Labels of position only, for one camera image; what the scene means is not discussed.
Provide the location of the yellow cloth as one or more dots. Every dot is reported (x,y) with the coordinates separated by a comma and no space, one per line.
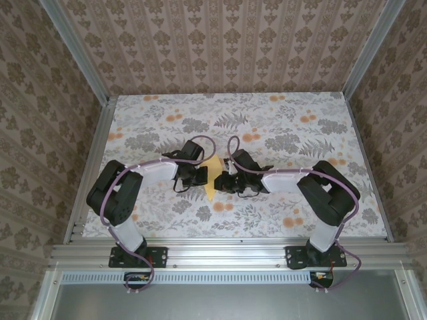
(213,163)

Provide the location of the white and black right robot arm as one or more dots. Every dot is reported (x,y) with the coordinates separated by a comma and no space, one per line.
(282,182)

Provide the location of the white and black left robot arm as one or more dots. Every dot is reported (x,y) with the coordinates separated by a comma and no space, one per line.
(156,171)

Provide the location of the grey sheet metal panel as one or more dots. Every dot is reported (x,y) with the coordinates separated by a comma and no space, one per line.
(233,303)

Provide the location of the floral patterned table mat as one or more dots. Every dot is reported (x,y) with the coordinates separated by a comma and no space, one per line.
(233,113)

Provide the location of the aluminium cross rail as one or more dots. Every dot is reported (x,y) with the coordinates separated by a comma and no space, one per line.
(227,255)

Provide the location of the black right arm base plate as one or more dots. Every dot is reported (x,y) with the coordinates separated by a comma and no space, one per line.
(293,255)

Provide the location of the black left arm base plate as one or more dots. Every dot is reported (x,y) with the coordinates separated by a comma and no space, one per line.
(160,256)

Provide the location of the aluminium table side rail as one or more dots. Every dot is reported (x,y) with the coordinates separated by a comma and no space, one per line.
(96,150)
(367,160)

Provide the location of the aluminium corner post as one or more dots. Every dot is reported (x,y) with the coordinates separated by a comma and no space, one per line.
(76,50)
(370,50)

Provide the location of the aluminium lower frame rail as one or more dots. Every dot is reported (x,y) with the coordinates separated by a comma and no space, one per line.
(46,293)
(405,293)

